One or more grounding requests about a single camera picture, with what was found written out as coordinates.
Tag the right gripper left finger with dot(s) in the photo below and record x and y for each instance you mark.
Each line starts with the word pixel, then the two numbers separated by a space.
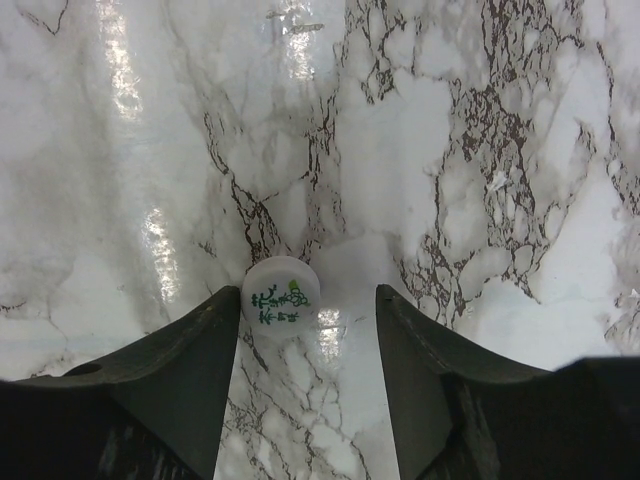
pixel 151 410

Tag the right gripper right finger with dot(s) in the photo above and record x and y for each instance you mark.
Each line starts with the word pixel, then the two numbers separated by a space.
pixel 460 411

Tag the white green bottle cap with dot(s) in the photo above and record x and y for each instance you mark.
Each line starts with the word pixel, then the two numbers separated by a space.
pixel 280 297

